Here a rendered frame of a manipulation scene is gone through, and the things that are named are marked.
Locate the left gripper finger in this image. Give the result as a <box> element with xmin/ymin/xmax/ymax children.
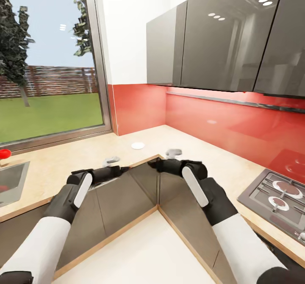
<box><xmin>120</xmin><ymin>167</ymin><xmax>131</xmax><ymax>174</ymax></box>

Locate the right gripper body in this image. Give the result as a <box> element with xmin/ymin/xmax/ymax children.
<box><xmin>150</xmin><ymin>159</ymin><xmax>179</xmax><ymax>176</ymax></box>

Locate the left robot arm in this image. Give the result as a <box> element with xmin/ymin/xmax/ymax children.
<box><xmin>0</xmin><ymin>156</ymin><xmax>131</xmax><ymax>284</ymax></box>

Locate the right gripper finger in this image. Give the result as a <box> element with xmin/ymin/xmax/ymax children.
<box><xmin>148</xmin><ymin>161</ymin><xmax>157</xmax><ymax>169</ymax></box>

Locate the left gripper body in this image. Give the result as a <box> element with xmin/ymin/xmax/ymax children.
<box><xmin>100</xmin><ymin>165</ymin><xmax>122</xmax><ymax>182</ymax></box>

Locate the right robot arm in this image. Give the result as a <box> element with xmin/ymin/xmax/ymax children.
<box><xmin>148</xmin><ymin>149</ymin><xmax>305</xmax><ymax>284</ymax></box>

